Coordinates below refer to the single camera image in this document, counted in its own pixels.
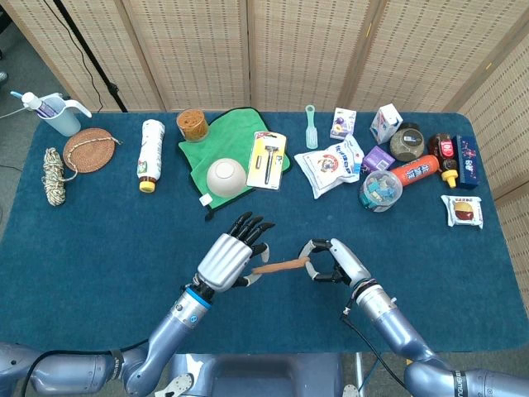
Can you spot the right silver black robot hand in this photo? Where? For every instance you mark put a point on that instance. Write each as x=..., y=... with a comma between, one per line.
x=347, y=260

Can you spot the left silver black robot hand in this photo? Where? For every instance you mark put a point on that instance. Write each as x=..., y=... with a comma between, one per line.
x=225, y=260

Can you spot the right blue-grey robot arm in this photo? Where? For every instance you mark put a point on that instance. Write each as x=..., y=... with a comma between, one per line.
x=396, y=322

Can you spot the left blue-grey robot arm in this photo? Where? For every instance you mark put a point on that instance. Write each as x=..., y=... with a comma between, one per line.
x=173, y=322

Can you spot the clear tub of binder clips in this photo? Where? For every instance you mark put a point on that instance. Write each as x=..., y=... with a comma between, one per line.
x=380, y=190

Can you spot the cream ceramic bowl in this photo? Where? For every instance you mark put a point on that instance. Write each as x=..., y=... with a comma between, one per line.
x=225, y=178

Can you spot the white snack bag with logo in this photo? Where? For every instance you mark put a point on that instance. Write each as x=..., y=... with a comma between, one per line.
x=326, y=167

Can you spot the blue carpet table cover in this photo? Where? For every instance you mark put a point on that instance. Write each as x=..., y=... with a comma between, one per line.
x=124, y=248

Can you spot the small purple box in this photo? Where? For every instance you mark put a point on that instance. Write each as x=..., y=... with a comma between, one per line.
x=378, y=159

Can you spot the razor in blister pack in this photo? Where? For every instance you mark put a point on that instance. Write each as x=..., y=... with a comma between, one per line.
x=266, y=161

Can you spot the orange-red cylindrical tube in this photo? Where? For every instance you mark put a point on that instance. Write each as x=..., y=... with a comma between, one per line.
x=415, y=170

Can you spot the blue-grey robot torso base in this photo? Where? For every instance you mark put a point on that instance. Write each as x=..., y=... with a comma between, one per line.
x=248, y=372

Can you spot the white packet with blue text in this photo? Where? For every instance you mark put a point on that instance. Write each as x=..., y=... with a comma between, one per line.
x=349, y=144

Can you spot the packaged bun snack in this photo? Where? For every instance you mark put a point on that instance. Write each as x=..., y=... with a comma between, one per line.
x=463, y=211

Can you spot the green microfiber cloth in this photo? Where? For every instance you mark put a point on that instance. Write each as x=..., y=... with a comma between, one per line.
x=231, y=132

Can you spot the light green plastic brush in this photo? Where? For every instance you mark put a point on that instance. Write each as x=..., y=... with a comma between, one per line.
x=312, y=136

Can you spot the white bottle with yellow cap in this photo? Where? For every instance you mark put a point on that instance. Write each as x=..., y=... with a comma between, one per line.
x=151, y=153

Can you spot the round glass jar dark lid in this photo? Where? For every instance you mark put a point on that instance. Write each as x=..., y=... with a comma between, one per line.
x=407, y=142

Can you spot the small purple-print card package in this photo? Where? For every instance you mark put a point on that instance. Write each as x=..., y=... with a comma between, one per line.
x=342, y=124

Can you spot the clear jar of rubber bands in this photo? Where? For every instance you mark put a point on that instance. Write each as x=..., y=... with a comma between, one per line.
x=192, y=124

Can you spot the white and blue milk carton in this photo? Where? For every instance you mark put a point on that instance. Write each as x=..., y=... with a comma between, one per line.
x=384, y=124

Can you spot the brown honey squeeze bottle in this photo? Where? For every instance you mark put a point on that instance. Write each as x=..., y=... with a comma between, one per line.
x=444, y=151

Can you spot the dark blue rectangular box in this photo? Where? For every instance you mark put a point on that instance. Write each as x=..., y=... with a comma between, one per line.
x=467, y=161

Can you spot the round woven rattan coaster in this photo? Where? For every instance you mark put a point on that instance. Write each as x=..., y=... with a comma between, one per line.
x=89, y=151

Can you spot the white plastic measuring jug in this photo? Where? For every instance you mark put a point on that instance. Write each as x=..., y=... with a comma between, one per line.
x=62, y=120

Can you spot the purple toothpaste tube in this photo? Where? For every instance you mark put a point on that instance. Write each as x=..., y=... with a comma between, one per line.
x=47, y=109

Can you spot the black tripod stand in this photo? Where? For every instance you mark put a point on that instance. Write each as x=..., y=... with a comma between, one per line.
x=89, y=54

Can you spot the blue white toothbrush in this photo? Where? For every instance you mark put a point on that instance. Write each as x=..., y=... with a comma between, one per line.
x=16, y=94

